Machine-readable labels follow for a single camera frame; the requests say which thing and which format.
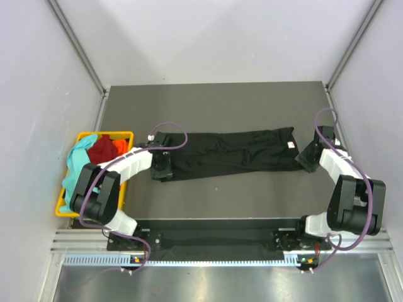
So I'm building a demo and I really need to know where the teal t-shirt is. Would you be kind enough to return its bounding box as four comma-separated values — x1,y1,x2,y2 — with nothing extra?
59,134,98,213

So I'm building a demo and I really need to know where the right aluminium frame post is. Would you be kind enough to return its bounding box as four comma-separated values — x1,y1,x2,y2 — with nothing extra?
324,0,385,92

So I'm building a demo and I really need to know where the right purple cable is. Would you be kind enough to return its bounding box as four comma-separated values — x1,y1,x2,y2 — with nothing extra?
314,108,374,273

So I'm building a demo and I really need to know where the black t-shirt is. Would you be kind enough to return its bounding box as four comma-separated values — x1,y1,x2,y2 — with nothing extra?
161,127,303,182

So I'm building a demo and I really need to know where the purple cable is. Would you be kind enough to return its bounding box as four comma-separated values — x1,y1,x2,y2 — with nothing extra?
314,108,374,273
78,121,189,273

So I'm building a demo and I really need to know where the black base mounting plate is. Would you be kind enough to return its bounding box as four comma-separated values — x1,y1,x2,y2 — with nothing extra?
106,218,319,262

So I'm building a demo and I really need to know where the yellow plastic bin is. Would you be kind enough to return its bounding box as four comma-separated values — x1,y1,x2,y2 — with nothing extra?
55,131,135,218

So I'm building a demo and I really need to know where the aluminium frame post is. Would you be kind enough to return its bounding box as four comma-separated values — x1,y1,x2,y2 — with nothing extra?
324,0,385,92
45,0,106,96

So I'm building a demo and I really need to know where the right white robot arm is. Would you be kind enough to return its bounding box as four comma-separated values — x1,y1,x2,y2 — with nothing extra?
293,126,369,249

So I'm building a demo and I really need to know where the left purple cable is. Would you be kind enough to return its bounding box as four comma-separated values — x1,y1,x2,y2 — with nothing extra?
78,121,189,273

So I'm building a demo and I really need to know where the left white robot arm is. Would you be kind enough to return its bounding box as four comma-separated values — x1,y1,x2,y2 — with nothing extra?
70,132,173,250

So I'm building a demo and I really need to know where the dark red t-shirt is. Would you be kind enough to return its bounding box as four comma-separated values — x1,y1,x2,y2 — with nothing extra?
87,135,118,165

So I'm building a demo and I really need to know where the left aluminium frame post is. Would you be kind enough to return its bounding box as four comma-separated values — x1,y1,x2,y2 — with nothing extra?
45,0,106,96

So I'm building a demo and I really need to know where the slotted grey cable duct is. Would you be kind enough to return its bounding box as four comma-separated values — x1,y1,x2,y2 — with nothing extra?
63,254,315,267

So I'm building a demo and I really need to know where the orange t-shirt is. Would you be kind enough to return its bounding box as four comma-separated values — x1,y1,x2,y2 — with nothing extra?
112,140,128,155

